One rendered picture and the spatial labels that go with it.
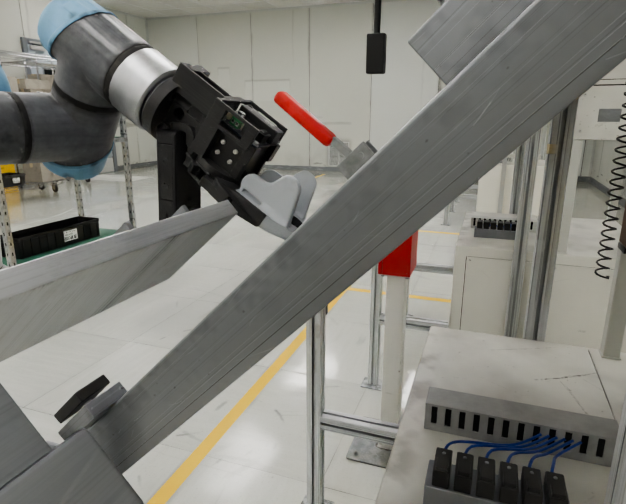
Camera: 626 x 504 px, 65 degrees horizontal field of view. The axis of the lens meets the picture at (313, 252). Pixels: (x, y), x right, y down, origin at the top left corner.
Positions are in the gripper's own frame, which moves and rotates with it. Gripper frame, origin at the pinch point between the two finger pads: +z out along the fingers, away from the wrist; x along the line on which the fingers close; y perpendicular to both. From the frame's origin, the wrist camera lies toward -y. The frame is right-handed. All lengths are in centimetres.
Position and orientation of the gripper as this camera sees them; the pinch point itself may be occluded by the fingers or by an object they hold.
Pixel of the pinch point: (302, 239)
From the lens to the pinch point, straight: 49.8
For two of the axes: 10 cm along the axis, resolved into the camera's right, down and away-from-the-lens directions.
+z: 7.7, 6.3, -1.1
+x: 3.4, -2.5, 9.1
